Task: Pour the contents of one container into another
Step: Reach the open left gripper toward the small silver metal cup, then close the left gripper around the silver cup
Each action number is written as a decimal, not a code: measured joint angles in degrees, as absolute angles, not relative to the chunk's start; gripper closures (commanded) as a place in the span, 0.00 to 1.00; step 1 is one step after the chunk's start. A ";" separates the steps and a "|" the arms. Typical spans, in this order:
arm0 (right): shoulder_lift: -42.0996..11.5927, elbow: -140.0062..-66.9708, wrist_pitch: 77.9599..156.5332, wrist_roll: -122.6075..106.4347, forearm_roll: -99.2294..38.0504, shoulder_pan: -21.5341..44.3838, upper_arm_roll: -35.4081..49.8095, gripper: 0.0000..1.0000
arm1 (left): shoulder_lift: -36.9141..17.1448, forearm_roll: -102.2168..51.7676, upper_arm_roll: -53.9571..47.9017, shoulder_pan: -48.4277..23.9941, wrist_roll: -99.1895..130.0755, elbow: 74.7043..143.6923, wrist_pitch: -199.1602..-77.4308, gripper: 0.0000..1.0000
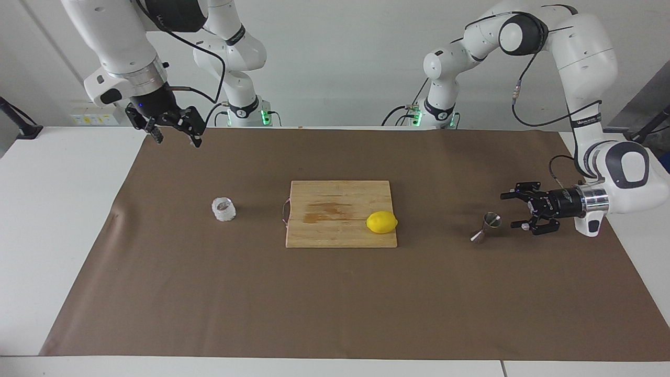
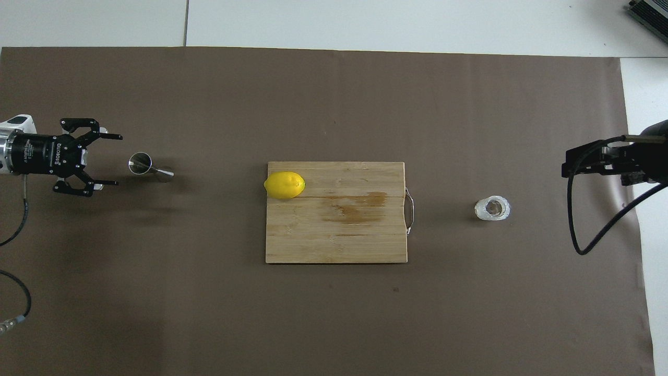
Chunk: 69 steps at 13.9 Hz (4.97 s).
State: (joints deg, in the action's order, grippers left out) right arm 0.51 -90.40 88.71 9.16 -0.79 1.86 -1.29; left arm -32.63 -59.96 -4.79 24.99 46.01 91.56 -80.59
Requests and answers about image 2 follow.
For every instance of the wooden cutting board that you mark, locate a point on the wooden cutting board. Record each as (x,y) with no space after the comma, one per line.
(323,240)

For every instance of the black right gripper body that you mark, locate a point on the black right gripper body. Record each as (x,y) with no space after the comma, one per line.
(652,156)

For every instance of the steel double jigger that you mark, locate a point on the steel double jigger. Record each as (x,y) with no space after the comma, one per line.
(141,163)

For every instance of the small clear cup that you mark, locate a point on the small clear cup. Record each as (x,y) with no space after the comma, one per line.
(480,210)

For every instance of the grey ribbed metal device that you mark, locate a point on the grey ribbed metal device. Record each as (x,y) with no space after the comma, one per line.
(652,15)

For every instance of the yellow lemon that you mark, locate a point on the yellow lemon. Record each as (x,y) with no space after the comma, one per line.
(284,185)

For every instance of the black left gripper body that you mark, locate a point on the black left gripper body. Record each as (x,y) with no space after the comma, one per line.
(47,155)

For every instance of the brown paper table mat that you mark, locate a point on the brown paper table mat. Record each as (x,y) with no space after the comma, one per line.
(209,313)

